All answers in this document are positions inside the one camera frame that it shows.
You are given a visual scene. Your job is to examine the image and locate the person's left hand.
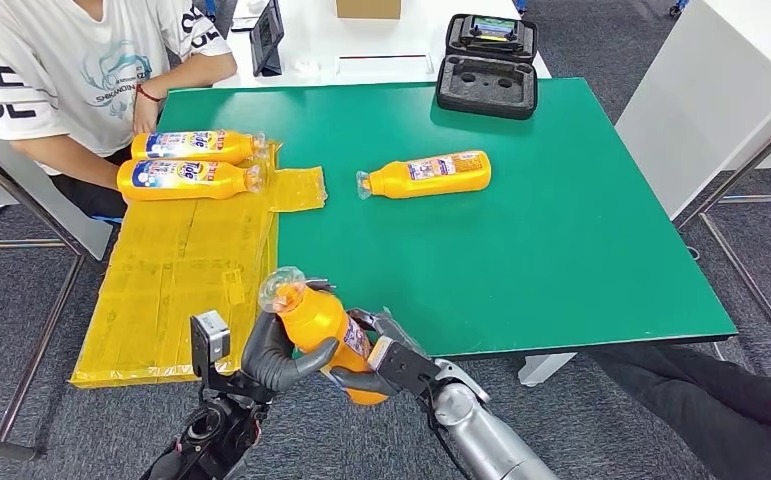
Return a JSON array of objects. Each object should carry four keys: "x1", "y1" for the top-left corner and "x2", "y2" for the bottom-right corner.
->
[{"x1": 131, "y1": 92, "x2": 162, "y2": 137}]

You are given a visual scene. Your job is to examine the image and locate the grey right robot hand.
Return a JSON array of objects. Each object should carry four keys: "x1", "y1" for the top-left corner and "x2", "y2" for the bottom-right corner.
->
[{"x1": 329, "y1": 307, "x2": 426, "y2": 399}]

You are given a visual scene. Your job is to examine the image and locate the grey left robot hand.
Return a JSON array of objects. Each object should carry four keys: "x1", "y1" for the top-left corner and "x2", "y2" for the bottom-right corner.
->
[{"x1": 241, "y1": 278, "x2": 340, "y2": 393}]

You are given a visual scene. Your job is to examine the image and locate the orange detergent bottle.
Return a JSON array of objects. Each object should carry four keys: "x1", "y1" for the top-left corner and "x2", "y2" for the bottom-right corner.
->
[
  {"x1": 257, "y1": 266, "x2": 390, "y2": 407},
  {"x1": 116, "y1": 158, "x2": 267, "y2": 203},
  {"x1": 355, "y1": 150, "x2": 493, "y2": 201},
  {"x1": 130, "y1": 129, "x2": 270, "y2": 166}
]

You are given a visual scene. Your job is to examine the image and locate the person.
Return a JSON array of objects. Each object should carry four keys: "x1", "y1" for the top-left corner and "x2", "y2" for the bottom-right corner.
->
[
  {"x1": 586, "y1": 344, "x2": 771, "y2": 480},
  {"x1": 0, "y1": 0, "x2": 239, "y2": 220}
]

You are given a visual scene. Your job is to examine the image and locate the yellow taped cardboard mat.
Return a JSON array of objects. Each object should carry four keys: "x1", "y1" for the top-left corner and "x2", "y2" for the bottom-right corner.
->
[{"x1": 70, "y1": 142, "x2": 328, "y2": 390}]

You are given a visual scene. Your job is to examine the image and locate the grey board panel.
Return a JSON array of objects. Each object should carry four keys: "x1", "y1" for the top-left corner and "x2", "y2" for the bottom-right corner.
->
[{"x1": 0, "y1": 99, "x2": 115, "y2": 263}]

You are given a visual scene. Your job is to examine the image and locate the black tablet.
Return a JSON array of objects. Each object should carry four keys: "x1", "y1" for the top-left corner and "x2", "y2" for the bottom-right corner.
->
[{"x1": 249, "y1": 0, "x2": 286, "y2": 78}]

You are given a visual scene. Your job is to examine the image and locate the white table foot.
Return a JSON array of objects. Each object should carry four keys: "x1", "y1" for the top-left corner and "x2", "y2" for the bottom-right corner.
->
[{"x1": 517, "y1": 352, "x2": 578, "y2": 389}]

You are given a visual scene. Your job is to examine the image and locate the white table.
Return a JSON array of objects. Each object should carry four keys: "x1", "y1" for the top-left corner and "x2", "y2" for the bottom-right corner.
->
[{"x1": 212, "y1": 0, "x2": 552, "y2": 89}]

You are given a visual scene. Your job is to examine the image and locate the brown cardboard box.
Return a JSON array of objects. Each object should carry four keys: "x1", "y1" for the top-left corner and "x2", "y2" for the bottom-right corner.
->
[{"x1": 335, "y1": 0, "x2": 403, "y2": 21}]

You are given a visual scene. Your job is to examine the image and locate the black foam-lined case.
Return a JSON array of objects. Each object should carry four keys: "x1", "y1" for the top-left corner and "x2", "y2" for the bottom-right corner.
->
[{"x1": 435, "y1": 13, "x2": 539, "y2": 121}]

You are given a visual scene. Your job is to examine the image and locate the black handheld controller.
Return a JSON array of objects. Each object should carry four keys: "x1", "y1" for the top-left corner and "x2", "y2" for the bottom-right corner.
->
[{"x1": 459, "y1": 16, "x2": 525, "y2": 51}]

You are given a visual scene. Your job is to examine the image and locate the white partition panel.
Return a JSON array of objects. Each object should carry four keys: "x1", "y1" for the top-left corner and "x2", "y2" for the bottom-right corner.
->
[{"x1": 613, "y1": 0, "x2": 771, "y2": 220}]

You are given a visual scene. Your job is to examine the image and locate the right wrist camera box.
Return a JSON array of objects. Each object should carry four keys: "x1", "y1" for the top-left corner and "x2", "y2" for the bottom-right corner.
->
[{"x1": 366, "y1": 336, "x2": 443, "y2": 399}]

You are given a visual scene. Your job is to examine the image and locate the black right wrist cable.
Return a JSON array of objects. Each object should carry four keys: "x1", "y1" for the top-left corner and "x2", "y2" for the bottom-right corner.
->
[{"x1": 421, "y1": 390, "x2": 472, "y2": 480}]

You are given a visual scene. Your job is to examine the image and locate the steel tube frame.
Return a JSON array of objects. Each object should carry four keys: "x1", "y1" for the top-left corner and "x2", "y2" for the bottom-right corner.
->
[
  {"x1": 0, "y1": 142, "x2": 88, "y2": 465},
  {"x1": 673, "y1": 66, "x2": 771, "y2": 386}
]

